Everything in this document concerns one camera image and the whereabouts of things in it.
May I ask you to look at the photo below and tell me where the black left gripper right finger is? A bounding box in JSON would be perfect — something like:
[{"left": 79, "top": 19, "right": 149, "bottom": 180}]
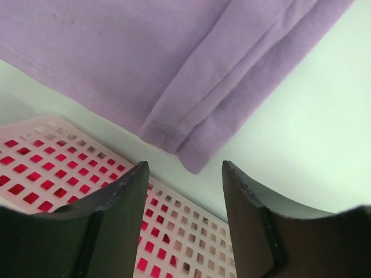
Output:
[{"left": 222, "top": 161, "right": 370, "bottom": 277}]

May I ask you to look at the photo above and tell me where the lilac t-shirt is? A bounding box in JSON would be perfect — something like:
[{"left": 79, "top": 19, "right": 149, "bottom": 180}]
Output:
[{"left": 1, "top": 1, "right": 351, "bottom": 174}]

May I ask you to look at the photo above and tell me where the red t-shirt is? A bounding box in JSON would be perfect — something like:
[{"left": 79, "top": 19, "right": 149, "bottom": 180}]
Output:
[{"left": 1, "top": 140, "right": 177, "bottom": 277}]

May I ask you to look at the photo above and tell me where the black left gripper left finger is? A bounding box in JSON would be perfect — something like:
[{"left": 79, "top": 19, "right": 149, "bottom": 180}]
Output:
[{"left": 1, "top": 162, "right": 150, "bottom": 277}]

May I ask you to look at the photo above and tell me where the white plastic laundry basket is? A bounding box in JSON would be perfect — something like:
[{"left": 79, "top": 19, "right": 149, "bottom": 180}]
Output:
[{"left": 1, "top": 116, "right": 236, "bottom": 277}]

